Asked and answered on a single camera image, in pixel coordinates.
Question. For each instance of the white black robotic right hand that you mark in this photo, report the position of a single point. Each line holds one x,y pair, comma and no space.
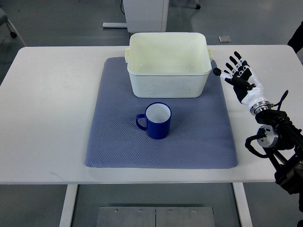
241,76

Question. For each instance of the blue mug white inside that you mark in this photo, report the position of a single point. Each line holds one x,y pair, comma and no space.
155,121

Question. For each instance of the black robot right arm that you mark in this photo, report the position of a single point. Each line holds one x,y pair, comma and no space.
281,142

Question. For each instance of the white plastic box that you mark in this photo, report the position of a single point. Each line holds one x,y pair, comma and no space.
168,64

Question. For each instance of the grey floor socket plate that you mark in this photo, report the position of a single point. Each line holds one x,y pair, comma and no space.
224,39

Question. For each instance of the dark object at right edge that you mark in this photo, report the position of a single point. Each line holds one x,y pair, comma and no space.
296,41

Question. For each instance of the blue-grey quilted mat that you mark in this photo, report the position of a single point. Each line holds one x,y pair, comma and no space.
200,134

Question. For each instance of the right white table leg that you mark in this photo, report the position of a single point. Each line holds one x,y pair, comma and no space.
242,205

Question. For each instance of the white table leg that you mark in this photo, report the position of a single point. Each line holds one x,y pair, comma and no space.
68,205
242,205

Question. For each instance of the white cabinet with base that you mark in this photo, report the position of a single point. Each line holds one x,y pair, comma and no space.
142,16

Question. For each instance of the metal floor plate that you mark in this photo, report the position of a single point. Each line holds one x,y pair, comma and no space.
155,217

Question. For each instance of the left white table leg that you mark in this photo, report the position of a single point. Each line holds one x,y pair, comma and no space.
68,205

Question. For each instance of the grey office chair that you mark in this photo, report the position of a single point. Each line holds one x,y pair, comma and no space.
4,20

